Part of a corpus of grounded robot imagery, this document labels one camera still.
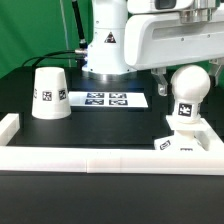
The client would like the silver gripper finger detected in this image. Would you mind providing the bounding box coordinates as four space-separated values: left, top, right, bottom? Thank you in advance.
209 58 224 86
151 67 168 96

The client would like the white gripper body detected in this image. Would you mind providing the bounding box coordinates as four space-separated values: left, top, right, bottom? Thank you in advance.
124 7 224 70

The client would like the white lamp bulb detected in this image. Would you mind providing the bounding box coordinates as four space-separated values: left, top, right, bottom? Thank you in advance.
171 65 210 124

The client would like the white lamp base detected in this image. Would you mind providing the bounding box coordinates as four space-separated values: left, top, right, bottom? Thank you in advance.
154 115 209 151

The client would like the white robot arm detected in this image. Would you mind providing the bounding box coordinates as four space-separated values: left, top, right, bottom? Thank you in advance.
83 0 224 96

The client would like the white lamp shade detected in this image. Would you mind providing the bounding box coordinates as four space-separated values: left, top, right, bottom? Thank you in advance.
32 67 71 120

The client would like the white marker sheet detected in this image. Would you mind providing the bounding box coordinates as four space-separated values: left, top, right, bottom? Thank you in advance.
69 91 148 108

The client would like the white U-shaped fence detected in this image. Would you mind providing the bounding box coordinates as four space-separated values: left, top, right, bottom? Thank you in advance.
0 113 224 175

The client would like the black cable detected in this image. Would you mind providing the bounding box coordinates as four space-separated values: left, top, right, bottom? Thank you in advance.
21 49 88 68

